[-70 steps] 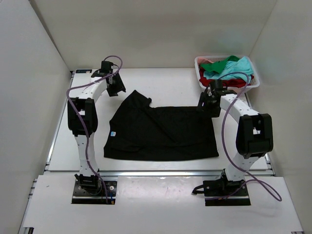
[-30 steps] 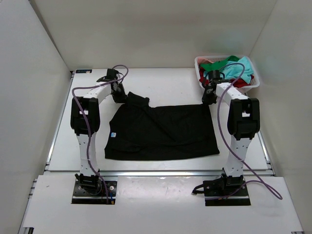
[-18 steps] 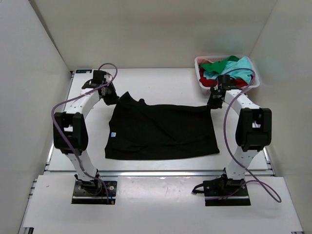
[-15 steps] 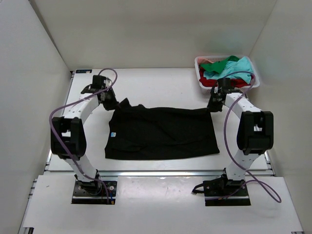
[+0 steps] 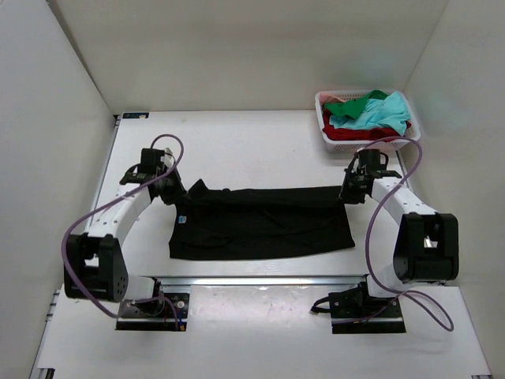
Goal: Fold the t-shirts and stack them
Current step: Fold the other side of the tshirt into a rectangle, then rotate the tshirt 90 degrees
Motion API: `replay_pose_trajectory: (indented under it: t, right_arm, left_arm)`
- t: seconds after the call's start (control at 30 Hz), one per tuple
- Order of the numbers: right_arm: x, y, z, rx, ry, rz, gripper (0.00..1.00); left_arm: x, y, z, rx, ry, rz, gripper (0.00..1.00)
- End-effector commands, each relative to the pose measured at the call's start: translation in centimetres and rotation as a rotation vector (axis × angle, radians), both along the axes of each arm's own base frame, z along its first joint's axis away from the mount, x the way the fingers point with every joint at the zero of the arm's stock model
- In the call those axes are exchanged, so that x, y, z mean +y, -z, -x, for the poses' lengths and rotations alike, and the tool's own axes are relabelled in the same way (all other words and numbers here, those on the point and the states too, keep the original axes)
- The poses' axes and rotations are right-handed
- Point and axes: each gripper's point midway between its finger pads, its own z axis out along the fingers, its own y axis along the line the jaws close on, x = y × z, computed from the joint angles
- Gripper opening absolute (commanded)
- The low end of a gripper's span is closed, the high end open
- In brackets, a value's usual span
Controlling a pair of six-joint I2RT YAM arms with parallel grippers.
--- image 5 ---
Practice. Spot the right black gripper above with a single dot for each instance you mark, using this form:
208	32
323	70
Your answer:
351	189

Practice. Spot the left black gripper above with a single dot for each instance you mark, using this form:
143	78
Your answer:
173	190

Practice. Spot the black t shirt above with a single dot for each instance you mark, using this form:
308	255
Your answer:
259	224

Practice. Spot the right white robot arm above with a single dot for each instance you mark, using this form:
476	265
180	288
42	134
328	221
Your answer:
426	248

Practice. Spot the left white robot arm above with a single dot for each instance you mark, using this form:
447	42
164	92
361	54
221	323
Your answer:
94	263

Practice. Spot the red t shirt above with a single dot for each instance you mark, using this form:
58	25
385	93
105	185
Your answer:
342	134

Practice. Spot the white plastic laundry basket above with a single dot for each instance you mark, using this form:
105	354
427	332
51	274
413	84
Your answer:
384	144

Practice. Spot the green t shirt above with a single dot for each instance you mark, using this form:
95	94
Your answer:
353	108

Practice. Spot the teal t shirt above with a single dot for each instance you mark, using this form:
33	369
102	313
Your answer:
391	112

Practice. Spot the blue label sticker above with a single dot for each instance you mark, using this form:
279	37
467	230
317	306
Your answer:
135	115

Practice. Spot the pink t shirt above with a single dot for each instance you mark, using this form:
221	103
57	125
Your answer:
325	97

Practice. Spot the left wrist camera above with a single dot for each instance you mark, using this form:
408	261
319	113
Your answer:
169	158

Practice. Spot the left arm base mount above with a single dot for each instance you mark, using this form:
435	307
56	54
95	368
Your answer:
167	314

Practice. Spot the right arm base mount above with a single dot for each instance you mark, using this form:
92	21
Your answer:
354	310

